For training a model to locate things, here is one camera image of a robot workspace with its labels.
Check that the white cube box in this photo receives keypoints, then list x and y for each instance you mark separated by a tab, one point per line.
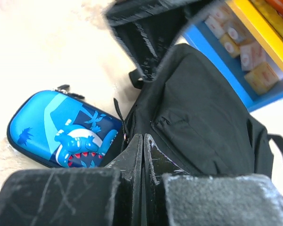
251	55

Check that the blue dinosaur pencil case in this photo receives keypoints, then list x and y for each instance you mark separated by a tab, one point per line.
58	129

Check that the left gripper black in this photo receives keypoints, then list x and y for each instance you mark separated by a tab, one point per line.
147	29

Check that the blue shelf unit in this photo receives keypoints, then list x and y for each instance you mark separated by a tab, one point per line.
244	40

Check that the yellow cube box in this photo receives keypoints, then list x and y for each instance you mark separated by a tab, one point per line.
262	78

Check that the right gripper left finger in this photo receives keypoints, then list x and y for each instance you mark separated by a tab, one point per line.
108	196

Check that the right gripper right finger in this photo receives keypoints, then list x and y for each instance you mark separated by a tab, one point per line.
175	198

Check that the black student backpack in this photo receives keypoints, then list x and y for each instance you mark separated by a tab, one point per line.
198	121

